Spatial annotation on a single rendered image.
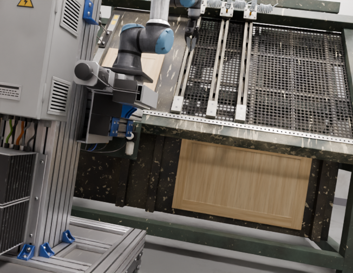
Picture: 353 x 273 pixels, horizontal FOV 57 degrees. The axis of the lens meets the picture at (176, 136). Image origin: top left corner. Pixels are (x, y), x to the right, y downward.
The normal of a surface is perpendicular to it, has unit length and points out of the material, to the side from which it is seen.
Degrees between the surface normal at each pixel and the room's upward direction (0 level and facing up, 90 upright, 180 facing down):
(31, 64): 90
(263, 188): 90
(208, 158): 90
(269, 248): 90
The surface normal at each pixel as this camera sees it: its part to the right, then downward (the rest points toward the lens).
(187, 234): -0.10, 0.00
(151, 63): 0.00, -0.56
